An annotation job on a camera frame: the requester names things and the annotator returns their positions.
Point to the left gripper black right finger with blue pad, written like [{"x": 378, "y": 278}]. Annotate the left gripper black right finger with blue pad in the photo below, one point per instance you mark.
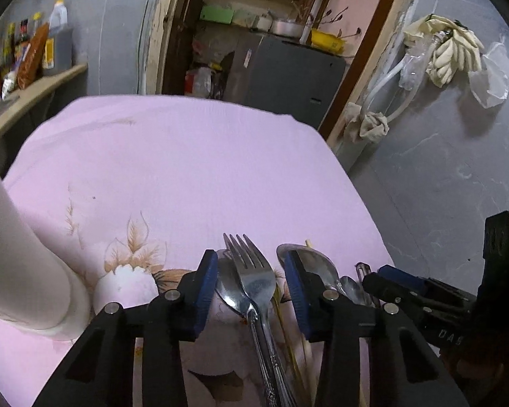
[{"x": 338, "y": 323}]

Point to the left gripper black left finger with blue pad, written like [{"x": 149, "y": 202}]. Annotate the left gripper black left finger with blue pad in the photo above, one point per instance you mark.
[{"x": 179, "y": 315}]

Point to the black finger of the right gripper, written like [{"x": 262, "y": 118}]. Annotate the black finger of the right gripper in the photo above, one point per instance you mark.
[{"x": 439, "y": 310}]

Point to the steel fork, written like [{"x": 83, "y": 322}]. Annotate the steel fork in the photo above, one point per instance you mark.
[{"x": 259, "y": 283}]

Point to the steel spoon left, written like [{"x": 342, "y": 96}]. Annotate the steel spoon left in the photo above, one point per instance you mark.
[{"x": 231, "y": 292}]

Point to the steel spoon right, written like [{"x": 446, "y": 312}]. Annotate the steel spoon right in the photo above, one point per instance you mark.
[{"x": 313, "y": 262}]

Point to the pink floral tablecloth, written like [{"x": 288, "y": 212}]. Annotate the pink floral tablecloth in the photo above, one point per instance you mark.
[{"x": 121, "y": 187}]

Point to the white utensil holder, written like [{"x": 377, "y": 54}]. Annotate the white utensil holder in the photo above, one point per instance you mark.
[{"x": 39, "y": 293}]

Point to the beige rag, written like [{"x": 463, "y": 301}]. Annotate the beige rag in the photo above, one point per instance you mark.
[{"x": 361, "y": 126}]

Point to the clear plastic bag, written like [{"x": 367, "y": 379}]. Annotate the clear plastic bag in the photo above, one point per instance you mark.
[{"x": 490, "y": 85}]

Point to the grey cabinet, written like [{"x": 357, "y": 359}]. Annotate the grey cabinet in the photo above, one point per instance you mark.
[{"x": 284, "y": 77}]

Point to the cream rubber gloves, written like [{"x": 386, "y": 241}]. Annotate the cream rubber gloves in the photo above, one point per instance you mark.
[{"x": 453, "y": 47}]

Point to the white blue packet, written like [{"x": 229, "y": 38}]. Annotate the white blue packet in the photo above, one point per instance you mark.
[{"x": 9, "y": 84}]

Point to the large oil jug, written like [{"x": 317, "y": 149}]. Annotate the large oil jug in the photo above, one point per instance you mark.
[{"x": 57, "y": 56}]

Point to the metal pot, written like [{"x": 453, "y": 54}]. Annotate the metal pot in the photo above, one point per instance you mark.
[{"x": 287, "y": 28}]

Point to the brown door frame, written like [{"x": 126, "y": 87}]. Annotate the brown door frame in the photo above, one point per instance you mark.
[{"x": 380, "y": 31}]

